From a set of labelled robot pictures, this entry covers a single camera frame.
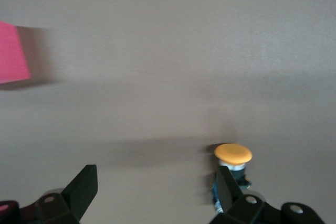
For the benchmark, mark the pink-red cube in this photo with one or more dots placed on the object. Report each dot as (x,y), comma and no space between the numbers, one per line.
(13,53)

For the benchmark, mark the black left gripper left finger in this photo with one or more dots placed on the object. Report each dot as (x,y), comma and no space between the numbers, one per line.
(81,190)

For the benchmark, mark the brown table cover sheet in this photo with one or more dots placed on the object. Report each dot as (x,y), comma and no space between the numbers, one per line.
(157,51)

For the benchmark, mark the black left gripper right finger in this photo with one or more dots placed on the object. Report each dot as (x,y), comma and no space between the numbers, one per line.
(227,190)

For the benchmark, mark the orange-capped toy mushroom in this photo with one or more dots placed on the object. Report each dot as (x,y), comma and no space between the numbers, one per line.
(233,153)

